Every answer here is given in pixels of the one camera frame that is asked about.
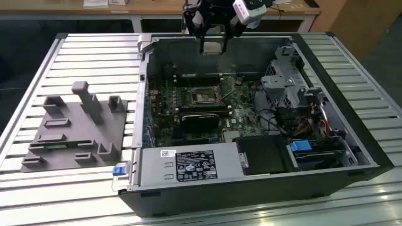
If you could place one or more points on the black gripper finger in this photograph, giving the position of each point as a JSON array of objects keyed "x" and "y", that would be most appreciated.
[
  {"x": 233, "y": 30},
  {"x": 202, "y": 40}
]

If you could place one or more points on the silver CPU plate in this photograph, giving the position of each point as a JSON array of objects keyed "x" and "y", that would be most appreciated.
[{"x": 214, "y": 48}]

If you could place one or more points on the black RAM slot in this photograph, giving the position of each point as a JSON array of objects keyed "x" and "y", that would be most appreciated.
[
  {"x": 201, "y": 107},
  {"x": 201, "y": 81},
  {"x": 201, "y": 75},
  {"x": 201, "y": 84},
  {"x": 201, "y": 110},
  {"x": 201, "y": 78}
]

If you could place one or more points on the CPU socket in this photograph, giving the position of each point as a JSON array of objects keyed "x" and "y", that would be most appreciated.
[{"x": 209, "y": 100}]

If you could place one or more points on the metal disk bay cage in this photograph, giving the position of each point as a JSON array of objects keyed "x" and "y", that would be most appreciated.
[{"x": 283, "y": 82}]

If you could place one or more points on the small white box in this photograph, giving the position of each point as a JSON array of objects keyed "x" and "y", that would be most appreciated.
[{"x": 120, "y": 2}]

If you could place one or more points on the black graphics card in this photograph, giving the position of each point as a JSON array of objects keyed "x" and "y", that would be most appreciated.
[{"x": 201, "y": 123}]

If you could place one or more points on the green motherboard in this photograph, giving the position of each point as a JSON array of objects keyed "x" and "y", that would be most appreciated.
[{"x": 245, "y": 117}]

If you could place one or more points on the wooden cabinet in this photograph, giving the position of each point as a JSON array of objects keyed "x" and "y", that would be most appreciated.
[{"x": 361, "y": 28}]

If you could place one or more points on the silver chipset heatsink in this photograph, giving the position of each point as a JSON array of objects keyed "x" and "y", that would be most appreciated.
[{"x": 230, "y": 136}]

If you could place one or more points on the wooden desk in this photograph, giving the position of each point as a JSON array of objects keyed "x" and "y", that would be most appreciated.
[{"x": 48, "y": 10}]

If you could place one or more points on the black drive box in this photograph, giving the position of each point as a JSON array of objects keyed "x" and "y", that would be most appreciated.
[{"x": 264, "y": 153}]

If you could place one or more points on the hard disk in blue carrier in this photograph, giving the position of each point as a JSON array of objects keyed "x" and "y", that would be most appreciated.
[{"x": 300, "y": 146}]

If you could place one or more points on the silver power supply unit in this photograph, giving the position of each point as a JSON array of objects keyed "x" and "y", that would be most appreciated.
[{"x": 157, "y": 169}]

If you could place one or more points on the gray parts rack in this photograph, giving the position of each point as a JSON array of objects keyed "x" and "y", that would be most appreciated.
[{"x": 73, "y": 131}]

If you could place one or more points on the green RAM stick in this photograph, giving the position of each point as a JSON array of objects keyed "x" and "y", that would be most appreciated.
[{"x": 74, "y": 142}]

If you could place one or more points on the blue case latch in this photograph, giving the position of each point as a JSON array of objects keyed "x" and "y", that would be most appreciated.
[{"x": 120, "y": 170}]

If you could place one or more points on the black open PC case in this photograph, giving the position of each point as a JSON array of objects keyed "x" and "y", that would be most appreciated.
[{"x": 220, "y": 200}]

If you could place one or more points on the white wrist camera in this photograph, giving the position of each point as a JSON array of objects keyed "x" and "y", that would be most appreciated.
[{"x": 252, "y": 11}]

